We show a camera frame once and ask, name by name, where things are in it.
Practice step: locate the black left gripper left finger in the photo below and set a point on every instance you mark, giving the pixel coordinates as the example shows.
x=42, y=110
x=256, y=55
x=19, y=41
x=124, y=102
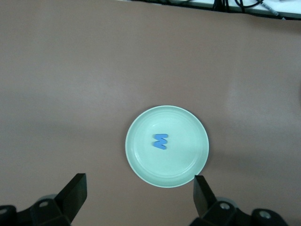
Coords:
x=75, y=193

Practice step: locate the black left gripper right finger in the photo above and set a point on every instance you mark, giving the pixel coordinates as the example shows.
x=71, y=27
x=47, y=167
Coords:
x=202, y=197

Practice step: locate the blue capital letter M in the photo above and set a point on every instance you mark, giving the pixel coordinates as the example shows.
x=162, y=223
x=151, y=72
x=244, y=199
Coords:
x=162, y=136

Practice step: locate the pale green plate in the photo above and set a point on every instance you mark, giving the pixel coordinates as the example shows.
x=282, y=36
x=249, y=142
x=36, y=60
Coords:
x=183, y=146

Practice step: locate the brown table cover sheet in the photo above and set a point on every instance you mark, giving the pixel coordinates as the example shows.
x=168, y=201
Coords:
x=70, y=70

